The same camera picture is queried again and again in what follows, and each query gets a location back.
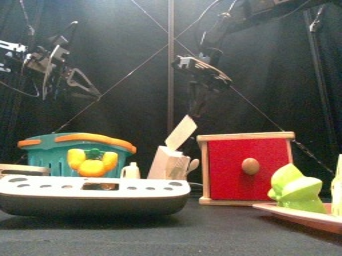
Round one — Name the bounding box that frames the white toy spoon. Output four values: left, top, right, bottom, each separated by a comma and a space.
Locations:
187, 158, 202, 176

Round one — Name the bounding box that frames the white toy knife block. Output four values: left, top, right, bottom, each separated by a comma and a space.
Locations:
147, 144, 193, 181

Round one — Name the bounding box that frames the black frame post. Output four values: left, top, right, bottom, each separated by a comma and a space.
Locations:
304, 5, 336, 158

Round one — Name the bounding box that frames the metal vertical frame pole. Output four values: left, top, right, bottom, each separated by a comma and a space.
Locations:
166, 0, 177, 134

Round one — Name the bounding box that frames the cream shallow dish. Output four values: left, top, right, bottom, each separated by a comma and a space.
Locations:
0, 163, 52, 178

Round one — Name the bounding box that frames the teal basket orange rim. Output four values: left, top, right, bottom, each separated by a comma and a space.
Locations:
18, 132, 138, 178

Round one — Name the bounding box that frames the red wooden drawer box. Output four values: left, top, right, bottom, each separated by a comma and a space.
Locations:
195, 131, 297, 206

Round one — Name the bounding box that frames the yellow toy pepper half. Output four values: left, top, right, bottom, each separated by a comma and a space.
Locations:
66, 148, 121, 178

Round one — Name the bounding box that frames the white dish rack tray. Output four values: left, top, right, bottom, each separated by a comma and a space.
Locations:
0, 174, 193, 217

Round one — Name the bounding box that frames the pale green toy piece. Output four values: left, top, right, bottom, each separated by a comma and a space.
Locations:
330, 154, 342, 217

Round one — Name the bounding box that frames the thin diagonal brace cable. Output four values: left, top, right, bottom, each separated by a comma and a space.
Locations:
52, 0, 226, 134
130, 0, 337, 176

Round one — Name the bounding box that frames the small white toy milk jug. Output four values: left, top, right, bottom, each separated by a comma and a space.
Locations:
119, 161, 142, 180

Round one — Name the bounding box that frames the wooden tray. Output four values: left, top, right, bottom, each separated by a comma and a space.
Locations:
251, 202, 342, 235

